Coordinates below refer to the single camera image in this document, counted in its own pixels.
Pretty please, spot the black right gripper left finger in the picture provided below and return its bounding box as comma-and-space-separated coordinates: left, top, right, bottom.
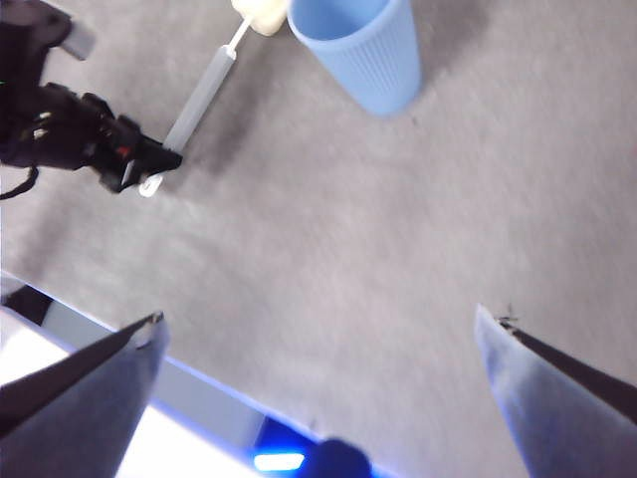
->
0, 311, 170, 478

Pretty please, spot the silver table edge rail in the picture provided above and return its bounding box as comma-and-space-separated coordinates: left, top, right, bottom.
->
0, 271, 319, 449

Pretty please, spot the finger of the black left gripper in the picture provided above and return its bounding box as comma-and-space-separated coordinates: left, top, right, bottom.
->
113, 115, 183, 175
99, 161, 150, 194

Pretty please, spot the grey cup brush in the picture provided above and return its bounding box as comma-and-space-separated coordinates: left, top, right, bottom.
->
138, 0, 290, 199

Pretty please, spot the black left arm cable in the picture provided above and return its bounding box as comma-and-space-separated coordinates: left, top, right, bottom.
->
0, 166, 41, 201

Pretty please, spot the blue ribbed plastic cup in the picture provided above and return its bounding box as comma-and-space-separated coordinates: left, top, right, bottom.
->
287, 0, 423, 119

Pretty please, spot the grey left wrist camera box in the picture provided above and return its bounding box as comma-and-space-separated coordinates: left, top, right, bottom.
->
58, 22, 97, 62

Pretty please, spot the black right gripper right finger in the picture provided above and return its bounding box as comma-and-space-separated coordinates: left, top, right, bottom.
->
475, 303, 637, 478

